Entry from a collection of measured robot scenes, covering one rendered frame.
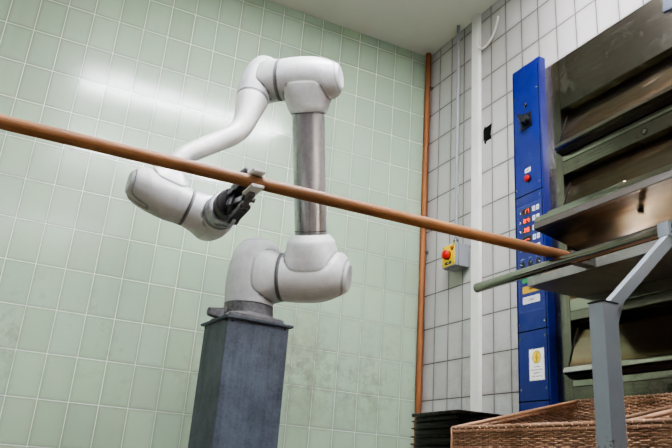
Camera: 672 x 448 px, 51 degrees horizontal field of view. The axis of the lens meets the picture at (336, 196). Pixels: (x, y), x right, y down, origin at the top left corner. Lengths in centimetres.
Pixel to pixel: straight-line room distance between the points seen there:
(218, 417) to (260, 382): 16
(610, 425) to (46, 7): 250
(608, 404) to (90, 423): 177
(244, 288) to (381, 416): 107
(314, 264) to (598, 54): 126
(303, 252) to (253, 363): 36
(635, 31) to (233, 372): 169
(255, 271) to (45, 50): 131
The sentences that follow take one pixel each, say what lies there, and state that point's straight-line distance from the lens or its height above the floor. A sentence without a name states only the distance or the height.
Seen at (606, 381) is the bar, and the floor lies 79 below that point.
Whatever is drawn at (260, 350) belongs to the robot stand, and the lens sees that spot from 216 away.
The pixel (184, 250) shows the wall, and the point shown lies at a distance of 282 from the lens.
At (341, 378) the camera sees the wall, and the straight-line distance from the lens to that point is 298.
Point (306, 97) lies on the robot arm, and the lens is 217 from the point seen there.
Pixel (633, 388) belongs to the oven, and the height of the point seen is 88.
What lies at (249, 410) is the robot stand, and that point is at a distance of 214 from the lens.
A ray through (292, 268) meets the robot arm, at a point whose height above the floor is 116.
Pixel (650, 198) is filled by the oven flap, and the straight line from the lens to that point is 221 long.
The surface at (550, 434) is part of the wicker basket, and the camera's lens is 177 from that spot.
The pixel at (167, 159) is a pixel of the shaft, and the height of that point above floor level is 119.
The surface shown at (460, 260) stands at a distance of 295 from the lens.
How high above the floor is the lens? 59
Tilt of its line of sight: 21 degrees up
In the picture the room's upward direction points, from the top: 4 degrees clockwise
